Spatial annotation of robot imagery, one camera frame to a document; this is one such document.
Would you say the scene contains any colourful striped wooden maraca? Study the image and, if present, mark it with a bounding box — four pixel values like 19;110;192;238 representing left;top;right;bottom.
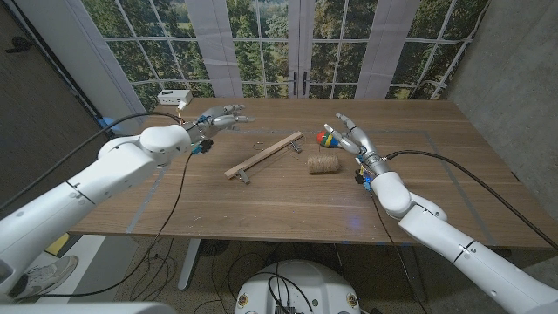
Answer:
316;130;341;149

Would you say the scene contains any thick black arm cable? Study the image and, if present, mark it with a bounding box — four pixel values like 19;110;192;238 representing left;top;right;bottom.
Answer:
385;149;558;252
0;111;184;213

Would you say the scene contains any yellow and black object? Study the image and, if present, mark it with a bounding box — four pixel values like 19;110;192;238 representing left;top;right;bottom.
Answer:
45;233;71;257

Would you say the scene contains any white robot torso base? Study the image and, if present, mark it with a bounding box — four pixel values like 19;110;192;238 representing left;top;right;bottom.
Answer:
234;259;362;314

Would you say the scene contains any printed window forest backdrop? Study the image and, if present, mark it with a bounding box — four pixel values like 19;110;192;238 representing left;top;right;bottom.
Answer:
80;0;492;115

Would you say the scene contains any white power strip box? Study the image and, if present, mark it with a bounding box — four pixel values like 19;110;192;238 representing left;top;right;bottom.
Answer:
157;89;194;106

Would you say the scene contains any grey table leg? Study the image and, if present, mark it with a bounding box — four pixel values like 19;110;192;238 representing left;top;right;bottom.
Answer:
400;246;427;303

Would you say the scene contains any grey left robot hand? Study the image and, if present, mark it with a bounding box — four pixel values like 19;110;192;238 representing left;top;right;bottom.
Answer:
186;103;257;145

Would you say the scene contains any grey sneaker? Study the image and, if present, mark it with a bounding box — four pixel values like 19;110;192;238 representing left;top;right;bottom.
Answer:
8;255;79;300

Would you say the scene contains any black wall hook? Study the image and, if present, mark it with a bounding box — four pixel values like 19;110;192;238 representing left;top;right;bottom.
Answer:
4;36;32;54

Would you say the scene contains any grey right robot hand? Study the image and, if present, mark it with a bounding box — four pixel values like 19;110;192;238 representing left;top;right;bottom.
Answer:
323;112;392;177

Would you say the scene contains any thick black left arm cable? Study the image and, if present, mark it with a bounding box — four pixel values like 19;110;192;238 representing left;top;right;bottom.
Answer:
0;111;184;213

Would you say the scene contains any white table leg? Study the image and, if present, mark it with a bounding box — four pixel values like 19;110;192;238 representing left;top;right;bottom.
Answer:
177;237;202;291

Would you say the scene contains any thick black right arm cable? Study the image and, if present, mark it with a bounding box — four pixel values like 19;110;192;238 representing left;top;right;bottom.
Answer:
385;149;558;252

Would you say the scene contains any wooden clip hanger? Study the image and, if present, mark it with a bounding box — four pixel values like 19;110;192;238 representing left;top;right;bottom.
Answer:
223;131;304;185

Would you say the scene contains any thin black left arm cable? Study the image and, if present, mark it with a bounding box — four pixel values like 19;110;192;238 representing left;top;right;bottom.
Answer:
38;150;195;298

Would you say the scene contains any brown twine spool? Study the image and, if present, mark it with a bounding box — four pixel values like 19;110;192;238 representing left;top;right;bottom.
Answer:
306;154;341;175

